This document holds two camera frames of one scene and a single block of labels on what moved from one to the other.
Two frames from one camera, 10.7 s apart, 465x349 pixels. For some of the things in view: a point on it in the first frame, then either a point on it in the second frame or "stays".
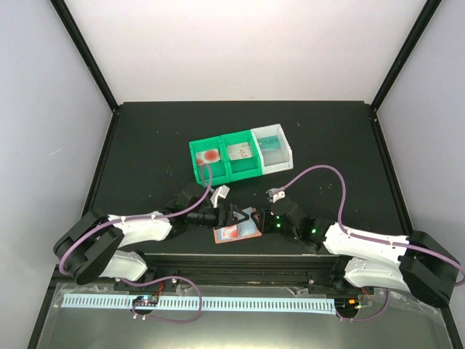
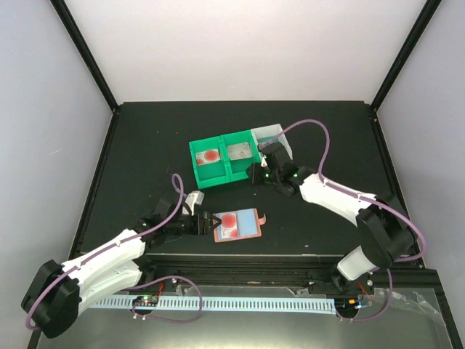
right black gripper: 264,224 → 256,176
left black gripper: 229,216 → 203,228
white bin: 276,155 stays
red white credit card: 207,156 stays
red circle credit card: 228,232 stays
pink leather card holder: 234,233 stays
